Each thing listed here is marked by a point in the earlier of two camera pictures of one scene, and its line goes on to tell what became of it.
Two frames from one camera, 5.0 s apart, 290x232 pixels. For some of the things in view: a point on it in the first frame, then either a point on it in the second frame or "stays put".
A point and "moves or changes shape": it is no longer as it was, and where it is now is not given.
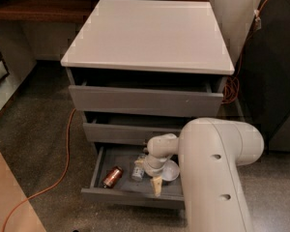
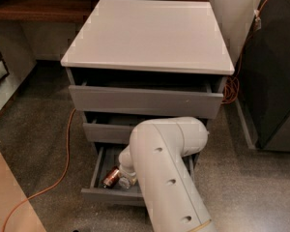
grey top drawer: (152, 101) stays put
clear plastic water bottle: (138, 172) moves or changes shape
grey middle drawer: (120, 133) stays put
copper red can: (112, 176) stays put
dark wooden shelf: (68, 5) stays put
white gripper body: (150, 169) -> (130, 175)
